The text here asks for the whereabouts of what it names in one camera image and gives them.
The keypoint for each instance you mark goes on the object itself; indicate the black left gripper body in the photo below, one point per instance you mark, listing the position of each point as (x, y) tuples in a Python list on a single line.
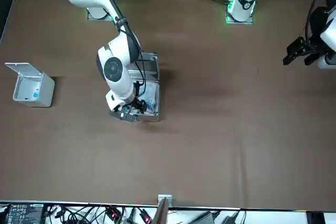
[(319, 22)]

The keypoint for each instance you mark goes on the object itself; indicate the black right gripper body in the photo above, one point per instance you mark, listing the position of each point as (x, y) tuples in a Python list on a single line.
[(132, 106)]

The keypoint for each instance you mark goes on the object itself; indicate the glove zip bag blue label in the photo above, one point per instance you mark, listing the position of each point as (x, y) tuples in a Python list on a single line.
[(36, 94)]

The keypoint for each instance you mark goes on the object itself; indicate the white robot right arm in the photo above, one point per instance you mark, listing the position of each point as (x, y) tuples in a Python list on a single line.
[(115, 82)]

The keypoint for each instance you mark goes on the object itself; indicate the aluminium medical kit case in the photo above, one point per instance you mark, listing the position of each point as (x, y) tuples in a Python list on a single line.
[(149, 73)]

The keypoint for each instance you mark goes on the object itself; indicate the white lidded waste bin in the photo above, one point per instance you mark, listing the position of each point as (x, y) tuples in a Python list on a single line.
[(47, 93)]

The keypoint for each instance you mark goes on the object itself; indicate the crumpled white gauze packet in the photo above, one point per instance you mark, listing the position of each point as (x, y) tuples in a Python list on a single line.
[(152, 95)]

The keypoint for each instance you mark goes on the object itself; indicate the small module with red light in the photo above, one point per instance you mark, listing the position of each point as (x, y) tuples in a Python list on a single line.
[(113, 213), (147, 218)]

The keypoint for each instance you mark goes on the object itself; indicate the dark grey power adapter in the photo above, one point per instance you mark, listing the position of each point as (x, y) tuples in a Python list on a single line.
[(204, 218)]

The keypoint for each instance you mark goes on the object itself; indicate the black labelled power adapter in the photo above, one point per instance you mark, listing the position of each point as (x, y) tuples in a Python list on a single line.
[(23, 213)]

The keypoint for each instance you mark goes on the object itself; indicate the small black power adapter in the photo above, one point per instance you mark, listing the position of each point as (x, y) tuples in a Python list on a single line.
[(231, 220)]

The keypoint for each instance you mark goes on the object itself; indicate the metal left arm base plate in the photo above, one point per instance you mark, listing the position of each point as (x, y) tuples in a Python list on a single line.
[(231, 22)]

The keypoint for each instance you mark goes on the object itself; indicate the aluminium profile post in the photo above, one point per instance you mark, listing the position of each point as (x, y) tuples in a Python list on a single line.
[(161, 211)]

